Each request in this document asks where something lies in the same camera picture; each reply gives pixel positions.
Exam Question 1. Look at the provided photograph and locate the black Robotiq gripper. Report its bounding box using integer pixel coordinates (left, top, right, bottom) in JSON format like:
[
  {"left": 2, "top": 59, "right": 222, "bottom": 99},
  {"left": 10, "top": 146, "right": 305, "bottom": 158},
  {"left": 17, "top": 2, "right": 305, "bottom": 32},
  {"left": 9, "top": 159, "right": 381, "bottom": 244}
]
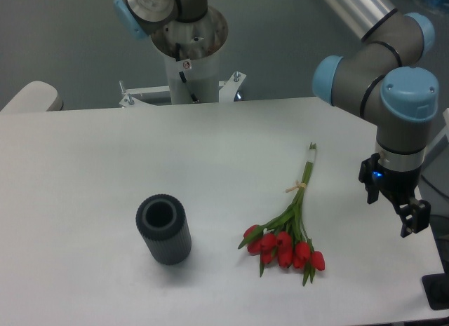
[{"left": 358, "top": 153, "right": 431, "bottom": 238}]

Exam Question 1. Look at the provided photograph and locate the red tulip bouquet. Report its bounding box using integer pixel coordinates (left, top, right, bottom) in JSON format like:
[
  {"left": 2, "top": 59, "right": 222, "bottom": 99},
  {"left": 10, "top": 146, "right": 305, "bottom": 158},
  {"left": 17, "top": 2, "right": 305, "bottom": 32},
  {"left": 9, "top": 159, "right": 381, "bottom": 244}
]
[{"left": 238, "top": 142, "right": 326, "bottom": 285}]

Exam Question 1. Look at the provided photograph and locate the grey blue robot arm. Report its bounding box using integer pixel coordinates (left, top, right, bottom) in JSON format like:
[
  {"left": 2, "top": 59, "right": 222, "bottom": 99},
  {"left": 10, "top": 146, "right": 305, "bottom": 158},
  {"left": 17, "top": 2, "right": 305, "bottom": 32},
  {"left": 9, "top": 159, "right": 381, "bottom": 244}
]
[{"left": 114, "top": 0, "right": 438, "bottom": 237}]

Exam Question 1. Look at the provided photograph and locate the black box at table edge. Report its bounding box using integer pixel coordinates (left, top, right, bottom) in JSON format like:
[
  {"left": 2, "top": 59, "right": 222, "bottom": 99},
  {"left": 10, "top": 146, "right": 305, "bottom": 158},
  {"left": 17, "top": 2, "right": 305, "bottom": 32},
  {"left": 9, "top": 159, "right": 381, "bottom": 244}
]
[{"left": 422, "top": 273, "right": 448, "bottom": 311}]

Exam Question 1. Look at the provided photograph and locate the dark grey ribbed vase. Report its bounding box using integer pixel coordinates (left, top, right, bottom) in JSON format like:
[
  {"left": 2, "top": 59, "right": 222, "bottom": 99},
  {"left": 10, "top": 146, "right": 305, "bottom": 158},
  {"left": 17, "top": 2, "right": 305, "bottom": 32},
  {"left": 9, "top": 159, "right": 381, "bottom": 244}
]
[{"left": 135, "top": 194, "right": 192, "bottom": 265}]

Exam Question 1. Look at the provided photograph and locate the beige chair armrest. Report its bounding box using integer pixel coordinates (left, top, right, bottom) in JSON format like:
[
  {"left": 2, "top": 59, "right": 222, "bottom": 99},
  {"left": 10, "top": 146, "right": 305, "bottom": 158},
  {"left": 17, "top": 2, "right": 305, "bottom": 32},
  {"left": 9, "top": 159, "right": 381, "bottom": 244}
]
[{"left": 1, "top": 81, "right": 64, "bottom": 115}]

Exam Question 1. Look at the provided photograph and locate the white frame at right edge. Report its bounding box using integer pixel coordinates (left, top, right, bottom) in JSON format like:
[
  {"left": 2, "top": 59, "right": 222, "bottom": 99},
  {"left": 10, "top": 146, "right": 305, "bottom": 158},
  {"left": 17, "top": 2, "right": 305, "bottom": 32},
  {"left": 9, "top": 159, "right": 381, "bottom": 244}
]
[{"left": 423, "top": 108, "right": 448, "bottom": 170}]

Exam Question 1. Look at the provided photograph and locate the white pedestal base bracket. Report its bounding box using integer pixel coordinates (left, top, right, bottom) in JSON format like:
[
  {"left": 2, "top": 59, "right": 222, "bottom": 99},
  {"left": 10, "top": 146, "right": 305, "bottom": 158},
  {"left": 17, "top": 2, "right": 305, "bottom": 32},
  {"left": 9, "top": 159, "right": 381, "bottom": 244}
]
[{"left": 119, "top": 71, "right": 247, "bottom": 108}]

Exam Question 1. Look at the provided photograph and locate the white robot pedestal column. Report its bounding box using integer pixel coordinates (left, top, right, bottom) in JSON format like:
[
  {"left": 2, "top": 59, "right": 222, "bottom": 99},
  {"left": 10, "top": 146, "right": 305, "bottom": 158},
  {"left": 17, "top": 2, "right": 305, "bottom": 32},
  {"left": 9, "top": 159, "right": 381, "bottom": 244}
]
[{"left": 151, "top": 6, "right": 228, "bottom": 94}]

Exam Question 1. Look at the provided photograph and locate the black cable on pedestal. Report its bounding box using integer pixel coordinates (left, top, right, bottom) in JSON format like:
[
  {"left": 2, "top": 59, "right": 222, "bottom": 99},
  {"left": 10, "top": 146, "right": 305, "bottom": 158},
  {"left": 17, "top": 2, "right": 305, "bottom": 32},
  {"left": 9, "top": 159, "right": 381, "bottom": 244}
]
[{"left": 174, "top": 42, "right": 200, "bottom": 104}]

